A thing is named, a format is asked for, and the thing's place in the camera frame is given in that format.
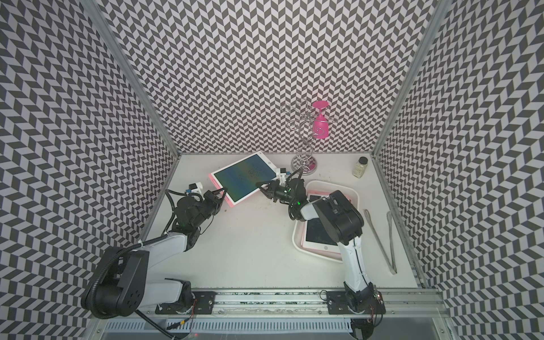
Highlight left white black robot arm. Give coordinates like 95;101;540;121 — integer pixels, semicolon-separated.
81;186;228;320

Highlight pink writing tablet colourful screen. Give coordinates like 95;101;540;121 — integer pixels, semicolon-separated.
208;152;279;208

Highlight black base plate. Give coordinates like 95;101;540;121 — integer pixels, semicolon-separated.
326;290;386;316
155;290;217;316

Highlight white plastic storage tray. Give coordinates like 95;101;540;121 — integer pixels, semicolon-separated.
292;180;360;264

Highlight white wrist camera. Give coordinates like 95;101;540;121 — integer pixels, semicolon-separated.
276;167;290;186
186;182;203;196

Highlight metal tongs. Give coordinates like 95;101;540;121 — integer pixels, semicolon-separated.
364;209;399;276

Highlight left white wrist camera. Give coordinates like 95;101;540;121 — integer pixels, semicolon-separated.
186;182;203;196

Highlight small glass jar black lid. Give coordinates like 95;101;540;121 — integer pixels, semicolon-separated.
352;157;368;179

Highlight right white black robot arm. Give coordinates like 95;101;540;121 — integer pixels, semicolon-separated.
256;170;385;315

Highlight aluminium front rail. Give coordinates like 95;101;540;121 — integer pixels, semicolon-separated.
91;288;451;320

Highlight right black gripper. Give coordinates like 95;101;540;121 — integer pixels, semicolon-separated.
255;179;296;205

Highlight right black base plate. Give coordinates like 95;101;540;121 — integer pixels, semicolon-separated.
326;290;386;316

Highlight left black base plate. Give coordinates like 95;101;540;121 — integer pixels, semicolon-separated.
155;290;217;316

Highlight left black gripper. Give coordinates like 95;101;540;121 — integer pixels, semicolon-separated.
193;188;229;228

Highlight pink plastic goblet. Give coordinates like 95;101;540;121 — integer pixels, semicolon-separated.
312;101;330;140

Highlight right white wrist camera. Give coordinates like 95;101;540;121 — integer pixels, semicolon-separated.
276;167;290;186

